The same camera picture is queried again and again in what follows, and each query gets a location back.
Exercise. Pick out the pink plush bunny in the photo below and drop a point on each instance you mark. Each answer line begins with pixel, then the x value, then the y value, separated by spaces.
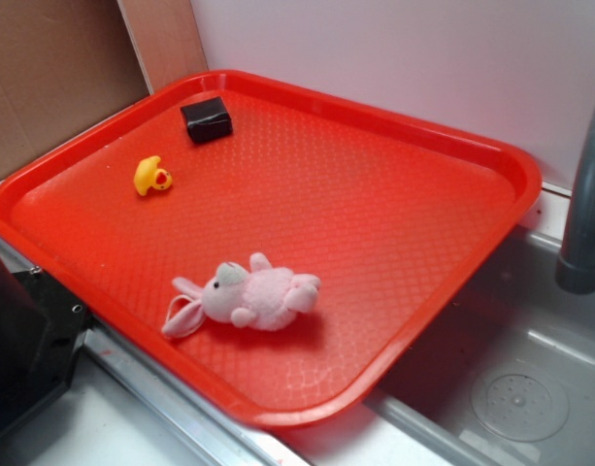
pixel 261 297

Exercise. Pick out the yellow rubber duck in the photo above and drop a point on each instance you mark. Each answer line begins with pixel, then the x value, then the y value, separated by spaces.
pixel 149 175

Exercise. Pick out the brown cardboard panel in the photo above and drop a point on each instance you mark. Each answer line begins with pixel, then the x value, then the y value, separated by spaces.
pixel 67 65

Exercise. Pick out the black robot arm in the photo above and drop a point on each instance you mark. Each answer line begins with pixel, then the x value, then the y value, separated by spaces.
pixel 41 332

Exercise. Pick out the grey metal faucet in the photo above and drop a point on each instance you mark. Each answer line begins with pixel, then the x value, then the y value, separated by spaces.
pixel 575 269

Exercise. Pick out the red plastic tray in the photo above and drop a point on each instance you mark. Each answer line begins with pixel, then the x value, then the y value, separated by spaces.
pixel 392 213

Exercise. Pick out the grey toy sink basin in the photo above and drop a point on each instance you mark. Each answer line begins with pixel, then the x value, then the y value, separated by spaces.
pixel 505 375

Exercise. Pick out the black rectangular block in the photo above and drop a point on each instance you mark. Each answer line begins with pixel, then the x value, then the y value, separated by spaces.
pixel 207 120

